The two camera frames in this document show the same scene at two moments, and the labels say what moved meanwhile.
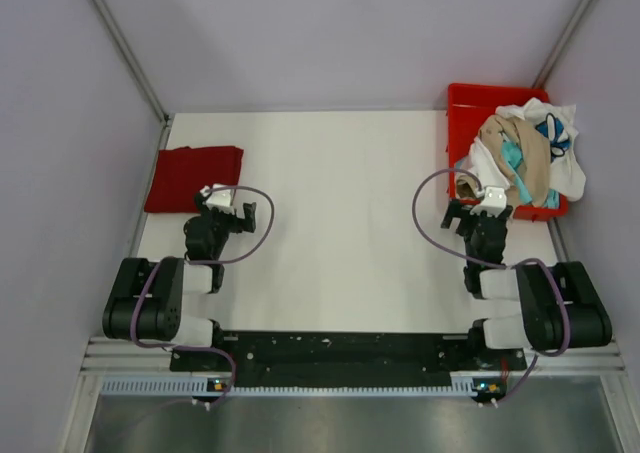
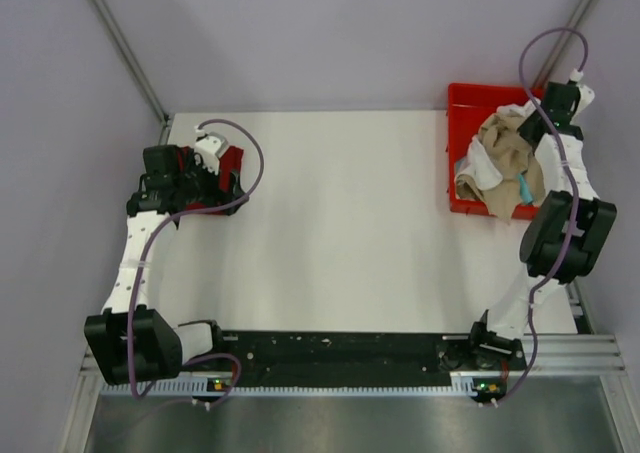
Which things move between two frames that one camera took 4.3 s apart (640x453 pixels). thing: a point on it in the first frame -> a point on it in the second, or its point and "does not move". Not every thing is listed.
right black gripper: [457, 210] -> [522, 130]
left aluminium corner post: [131, 57] does not move
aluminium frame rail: [543, 356] does not move
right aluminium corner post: [565, 40] does not move
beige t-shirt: [533, 151] does not move
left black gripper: [238, 224] -> [215, 194]
